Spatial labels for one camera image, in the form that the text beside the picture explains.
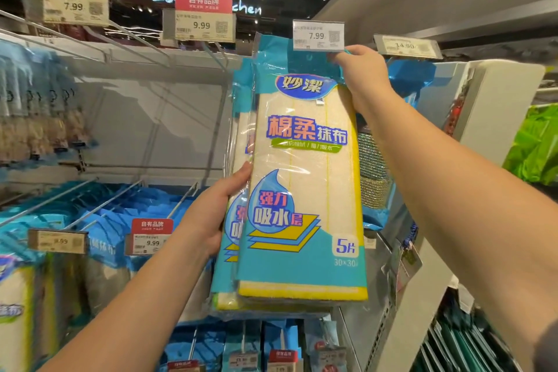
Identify person's dark right sleeve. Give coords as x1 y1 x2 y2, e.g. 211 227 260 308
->
534 319 558 372

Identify person's right hand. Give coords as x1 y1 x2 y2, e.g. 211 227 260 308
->
334 45 398 128

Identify blue antibacterial cloth packets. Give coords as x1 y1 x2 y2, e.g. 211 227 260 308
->
0 202 88 360

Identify hanging red clip strip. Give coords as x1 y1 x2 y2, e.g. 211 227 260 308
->
445 71 472 137

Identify hung scouring pad packet bunch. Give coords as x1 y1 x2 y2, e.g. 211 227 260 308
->
357 58 437 233

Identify hanging bright green bags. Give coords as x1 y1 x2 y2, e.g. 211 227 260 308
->
504 104 558 185

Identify teal yellow cloth pack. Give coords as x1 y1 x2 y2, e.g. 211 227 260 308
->
212 58 263 312
237 33 369 303

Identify clear grey price tag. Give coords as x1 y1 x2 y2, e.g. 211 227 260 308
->
373 34 444 60

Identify person's left hand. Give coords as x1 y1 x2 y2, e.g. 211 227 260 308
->
174 162 254 259

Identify striped sponge packets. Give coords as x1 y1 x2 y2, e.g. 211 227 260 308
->
161 319 350 372

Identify person's right forearm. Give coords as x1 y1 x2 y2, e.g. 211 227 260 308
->
366 97 558 372

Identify metal peg hook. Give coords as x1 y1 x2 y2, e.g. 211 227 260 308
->
170 180 197 220
0 177 97 229
0 8 167 63
65 177 145 231
202 40 230 59

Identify dark green goods pile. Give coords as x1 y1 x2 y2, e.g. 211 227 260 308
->
414 298 524 372

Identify yellowish price tag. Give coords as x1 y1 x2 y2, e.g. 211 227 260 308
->
28 230 88 255

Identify clear hanging label pouch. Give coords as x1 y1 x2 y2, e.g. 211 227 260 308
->
388 241 424 285

